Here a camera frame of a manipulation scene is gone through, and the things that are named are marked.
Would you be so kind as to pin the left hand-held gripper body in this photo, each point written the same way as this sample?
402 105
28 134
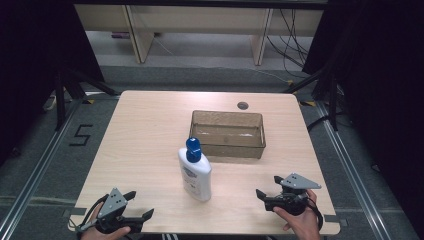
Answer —
115 204

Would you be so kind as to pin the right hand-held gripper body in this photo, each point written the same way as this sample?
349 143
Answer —
294 193

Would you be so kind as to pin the white bottle with blue cap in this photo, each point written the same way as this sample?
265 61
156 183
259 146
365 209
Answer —
196 176

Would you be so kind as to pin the clear brown plastic bin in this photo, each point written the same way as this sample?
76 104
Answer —
228 134

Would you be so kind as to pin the person's right hand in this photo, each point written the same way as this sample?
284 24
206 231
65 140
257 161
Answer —
304 224

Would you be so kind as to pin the person's left hand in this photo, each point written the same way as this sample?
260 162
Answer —
100 234

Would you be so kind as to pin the person's striped dark clothing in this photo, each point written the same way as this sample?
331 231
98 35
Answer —
170 237

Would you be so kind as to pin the grey tape strip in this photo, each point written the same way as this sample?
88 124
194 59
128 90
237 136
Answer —
332 218
74 211

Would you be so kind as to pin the round grey table grommet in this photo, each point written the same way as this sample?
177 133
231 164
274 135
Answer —
242 105

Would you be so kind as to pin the black metal stand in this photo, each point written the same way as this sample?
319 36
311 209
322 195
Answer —
332 100
60 100

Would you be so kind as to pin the dark curtain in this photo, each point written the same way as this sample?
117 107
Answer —
383 83
36 60

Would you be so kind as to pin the light wooden desk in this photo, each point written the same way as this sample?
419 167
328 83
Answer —
200 20

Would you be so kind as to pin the aluminium floor rail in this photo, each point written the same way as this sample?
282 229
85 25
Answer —
353 173
36 173

